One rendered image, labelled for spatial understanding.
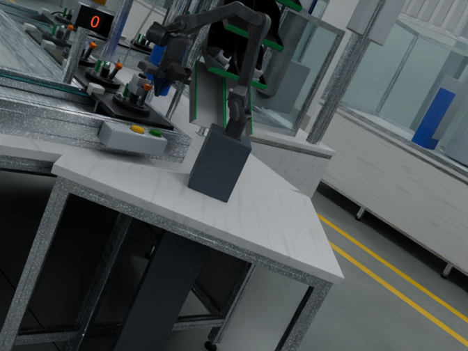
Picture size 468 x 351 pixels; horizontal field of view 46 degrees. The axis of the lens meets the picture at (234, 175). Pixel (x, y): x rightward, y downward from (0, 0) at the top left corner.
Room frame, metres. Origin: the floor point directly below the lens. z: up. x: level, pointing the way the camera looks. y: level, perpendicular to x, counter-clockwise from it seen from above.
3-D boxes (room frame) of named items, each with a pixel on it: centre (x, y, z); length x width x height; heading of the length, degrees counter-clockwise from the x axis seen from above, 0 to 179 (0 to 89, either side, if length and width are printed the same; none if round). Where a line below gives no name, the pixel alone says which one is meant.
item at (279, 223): (1.84, 0.07, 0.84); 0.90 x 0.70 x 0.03; 99
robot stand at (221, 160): (1.79, 0.06, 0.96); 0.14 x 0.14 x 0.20; 9
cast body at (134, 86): (1.93, 0.44, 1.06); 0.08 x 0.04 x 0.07; 46
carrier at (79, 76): (2.11, 0.62, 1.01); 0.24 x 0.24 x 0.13; 45
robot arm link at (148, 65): (1.84, 0.35, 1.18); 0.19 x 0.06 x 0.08; 136
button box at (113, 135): (1.71, 0.34, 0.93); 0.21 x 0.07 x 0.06; 135
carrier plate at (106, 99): (1.93, 0.43, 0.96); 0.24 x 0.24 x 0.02; 45
